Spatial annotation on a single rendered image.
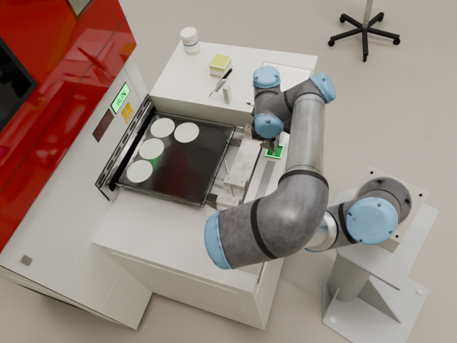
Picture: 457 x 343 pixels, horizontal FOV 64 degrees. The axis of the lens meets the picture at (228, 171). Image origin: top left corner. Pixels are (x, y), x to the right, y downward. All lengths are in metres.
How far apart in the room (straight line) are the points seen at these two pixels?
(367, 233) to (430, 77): 2.16
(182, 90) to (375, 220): 0.93
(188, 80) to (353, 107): 1.46
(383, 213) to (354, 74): 2.06
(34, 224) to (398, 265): 1.13
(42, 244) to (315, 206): 0.89
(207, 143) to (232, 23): 2.16
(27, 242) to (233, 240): 0.72
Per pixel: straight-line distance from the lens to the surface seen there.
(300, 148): 0.74
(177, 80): 1.61
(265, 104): 0.98
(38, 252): 1.28
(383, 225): 1.00
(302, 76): 1.54
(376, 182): 1.18
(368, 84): 2.91
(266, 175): 1.26
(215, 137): 1.45
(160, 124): 1.56
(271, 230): 0.64
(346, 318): 2.08
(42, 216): 1.24
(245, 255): 0.69
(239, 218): 0.68
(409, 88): 2.94
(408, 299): 2.17
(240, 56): 1.65
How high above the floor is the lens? 2.04
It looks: 57 degrees down
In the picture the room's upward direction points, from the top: 14 degrees counter-clockwise
